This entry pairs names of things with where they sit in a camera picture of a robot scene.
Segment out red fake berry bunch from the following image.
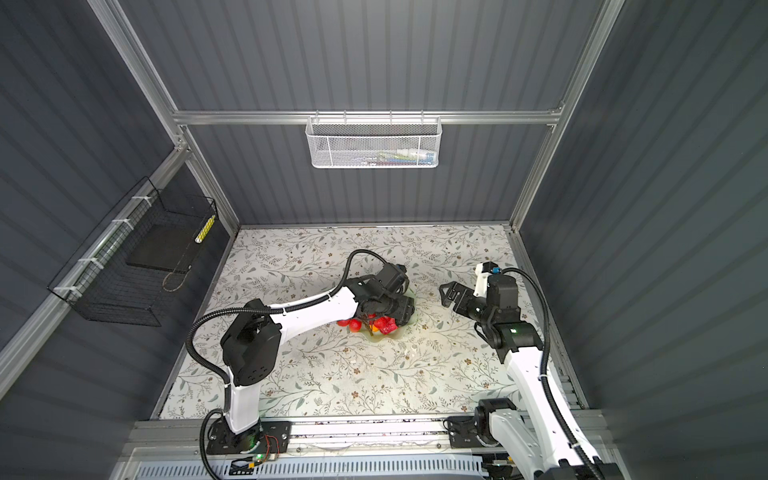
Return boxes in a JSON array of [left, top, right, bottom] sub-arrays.
[[336, 315, 399, 336]]

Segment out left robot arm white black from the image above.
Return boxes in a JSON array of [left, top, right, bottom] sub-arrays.
[[220, 263, 415, 434]]

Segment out green wavy fruit bowl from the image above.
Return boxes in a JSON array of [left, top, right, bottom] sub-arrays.
[[355, 285, 416, 338]]

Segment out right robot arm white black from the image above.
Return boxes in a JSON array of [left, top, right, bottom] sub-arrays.
[[438, 262, 623, 479]]

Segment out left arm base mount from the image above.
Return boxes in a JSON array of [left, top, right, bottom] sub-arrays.
[[205, 419, 293, 455]]

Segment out white wire wall basket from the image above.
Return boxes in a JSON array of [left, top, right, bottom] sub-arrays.
[[305, 117, 443, 169]]

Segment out items in white basket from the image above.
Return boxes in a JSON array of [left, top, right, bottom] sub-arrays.
[[359, 148, 438, 166]]

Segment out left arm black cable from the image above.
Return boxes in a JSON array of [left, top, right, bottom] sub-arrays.
[[185, 248, 391, 480]]

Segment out black wire side basket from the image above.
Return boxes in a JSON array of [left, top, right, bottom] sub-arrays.
[[48, 180, 218, 327]]

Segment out black pad in basket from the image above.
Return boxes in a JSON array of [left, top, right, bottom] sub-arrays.
[[126, 225, 202, 273]]

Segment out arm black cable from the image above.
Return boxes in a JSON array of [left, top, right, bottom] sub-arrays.
[[494, 266, 604, 480], [185, 248, 391, 480]]

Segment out aluminium front rail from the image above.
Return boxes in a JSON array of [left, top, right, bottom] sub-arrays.
[[128, 410, 607, 457]]

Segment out white perforated cable duct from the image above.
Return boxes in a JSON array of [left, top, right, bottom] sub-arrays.
[[134, 454, 487, 480]]

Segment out yellow marker in basket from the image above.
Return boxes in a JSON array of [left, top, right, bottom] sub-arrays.
[[194, 214, 217, 244]]

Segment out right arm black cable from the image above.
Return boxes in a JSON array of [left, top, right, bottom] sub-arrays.
[[494, 266, 604, 480]]

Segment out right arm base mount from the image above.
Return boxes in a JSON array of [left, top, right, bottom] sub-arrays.
[[442, 398, 517, 448]]

